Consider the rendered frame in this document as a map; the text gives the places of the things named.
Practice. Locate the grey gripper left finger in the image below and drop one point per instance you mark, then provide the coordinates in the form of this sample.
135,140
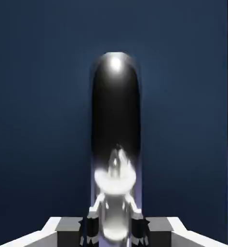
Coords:
67,229

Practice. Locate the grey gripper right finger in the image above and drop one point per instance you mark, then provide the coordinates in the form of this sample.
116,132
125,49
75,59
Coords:
160,229

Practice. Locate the dark blue cabinet door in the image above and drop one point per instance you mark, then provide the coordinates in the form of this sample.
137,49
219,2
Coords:
38,96

